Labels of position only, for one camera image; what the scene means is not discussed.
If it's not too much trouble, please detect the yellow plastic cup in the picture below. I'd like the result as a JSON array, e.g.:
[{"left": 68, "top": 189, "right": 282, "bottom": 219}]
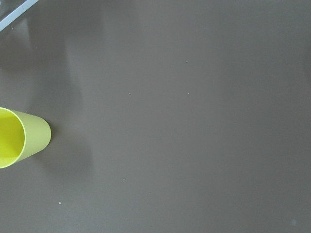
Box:
[{"left": 0, "top": 107, "right": 52, "bottom": 168}]

